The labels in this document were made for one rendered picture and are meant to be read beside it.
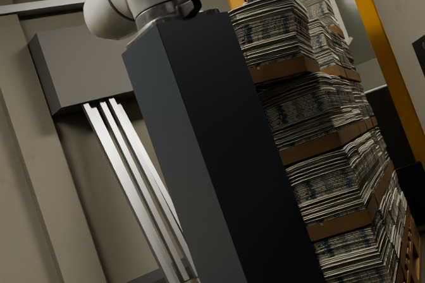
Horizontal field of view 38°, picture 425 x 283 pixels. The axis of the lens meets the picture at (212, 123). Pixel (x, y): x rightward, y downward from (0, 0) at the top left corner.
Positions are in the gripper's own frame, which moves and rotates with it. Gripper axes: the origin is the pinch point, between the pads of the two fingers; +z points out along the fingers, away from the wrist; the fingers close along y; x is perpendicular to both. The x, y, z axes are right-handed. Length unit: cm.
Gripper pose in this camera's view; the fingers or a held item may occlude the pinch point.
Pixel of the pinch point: (219, 3)
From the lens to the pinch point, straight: 195.9
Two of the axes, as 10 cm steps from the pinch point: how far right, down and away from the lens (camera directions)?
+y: 7.0, 6.8, -2.1
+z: -6.4, 7.3, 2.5
